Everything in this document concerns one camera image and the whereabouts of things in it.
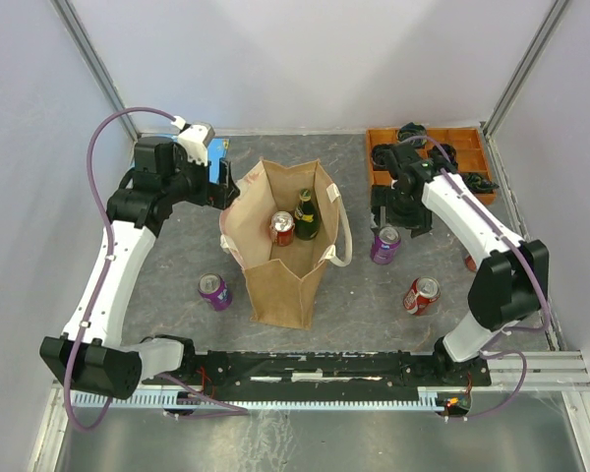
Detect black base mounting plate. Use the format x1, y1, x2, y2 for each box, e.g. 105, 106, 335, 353
141, 349, 493, 402

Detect right aluminium frame post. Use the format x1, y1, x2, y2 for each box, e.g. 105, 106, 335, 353
481, 0, 571, 137

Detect aluminium frame post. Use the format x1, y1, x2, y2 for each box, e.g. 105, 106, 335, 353
481, 0, 571, 137
50, 0, 125, 112

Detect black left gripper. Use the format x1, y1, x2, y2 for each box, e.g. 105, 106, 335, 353
163, 147, 240, 210

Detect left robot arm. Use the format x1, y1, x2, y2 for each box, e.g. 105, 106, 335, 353
39, 136, 240, 400

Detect green glass bottle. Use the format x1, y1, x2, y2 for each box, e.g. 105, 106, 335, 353
294, 189, 320, 241

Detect purple soda can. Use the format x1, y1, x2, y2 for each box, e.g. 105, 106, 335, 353
198, 273, 232, 312
370, 225, 401, 266

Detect left aluminium frame post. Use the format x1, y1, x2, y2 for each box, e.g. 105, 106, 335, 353
50, 0, 125, 112

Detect blue patterned cloth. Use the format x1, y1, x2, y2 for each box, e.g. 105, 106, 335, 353
173, 137, 229, 165

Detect light blue cable duct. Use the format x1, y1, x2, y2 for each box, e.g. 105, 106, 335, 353
72, 386, 446, 410

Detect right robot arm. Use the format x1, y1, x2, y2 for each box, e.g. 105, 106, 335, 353
370, 141, 551, 384

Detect orange wooden divided tray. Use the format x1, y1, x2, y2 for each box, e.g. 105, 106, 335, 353
365, 126, 497, 206

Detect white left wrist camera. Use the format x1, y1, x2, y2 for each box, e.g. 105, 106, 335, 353
171, 116, 215, 167

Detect red cola can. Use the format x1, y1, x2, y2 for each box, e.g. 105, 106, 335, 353
269, 211, 295, 247
464, 255, 477, 272
403, 276, 441, 316

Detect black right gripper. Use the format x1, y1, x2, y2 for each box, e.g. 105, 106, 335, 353
370, 185, 433, 240

